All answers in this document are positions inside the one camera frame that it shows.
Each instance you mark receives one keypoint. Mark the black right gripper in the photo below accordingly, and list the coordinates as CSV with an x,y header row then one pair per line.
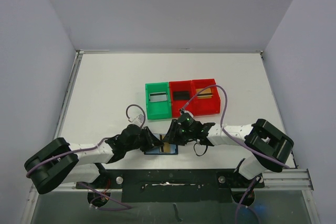
x,y
174,131

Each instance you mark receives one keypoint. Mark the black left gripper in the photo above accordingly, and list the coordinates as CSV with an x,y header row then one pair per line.
x,y
150,139

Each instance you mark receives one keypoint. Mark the gold striped card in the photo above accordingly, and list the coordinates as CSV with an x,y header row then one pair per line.
x,y
168,149

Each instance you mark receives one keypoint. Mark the blue leather card holder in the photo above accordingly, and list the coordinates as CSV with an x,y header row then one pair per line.
x,y
156,151

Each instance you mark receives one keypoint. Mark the gold numbered card sleeve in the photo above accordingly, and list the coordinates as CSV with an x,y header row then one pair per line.
x,y
204,94

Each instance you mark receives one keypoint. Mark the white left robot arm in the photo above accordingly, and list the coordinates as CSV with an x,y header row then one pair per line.
x,y
52,165

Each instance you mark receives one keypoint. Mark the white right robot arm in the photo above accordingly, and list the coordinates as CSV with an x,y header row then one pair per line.
x,y
270,147

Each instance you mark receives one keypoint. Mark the black card in red bin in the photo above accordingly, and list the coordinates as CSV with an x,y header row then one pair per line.
x,y
181,95

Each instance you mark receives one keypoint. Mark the silver card in green bin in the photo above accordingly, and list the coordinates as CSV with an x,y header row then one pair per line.
x,y
157,97

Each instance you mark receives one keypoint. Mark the red plastic bin right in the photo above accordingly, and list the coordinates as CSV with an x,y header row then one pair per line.
x,y
206,106

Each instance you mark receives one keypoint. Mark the green plastic bin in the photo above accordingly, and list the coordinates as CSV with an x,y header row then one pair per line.
x,y
158,110

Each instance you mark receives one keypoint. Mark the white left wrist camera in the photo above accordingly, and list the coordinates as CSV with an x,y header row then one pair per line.
x,y
137,120

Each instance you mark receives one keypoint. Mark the aluminium rail right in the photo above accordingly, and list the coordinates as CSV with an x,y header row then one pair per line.
x,y
288,179

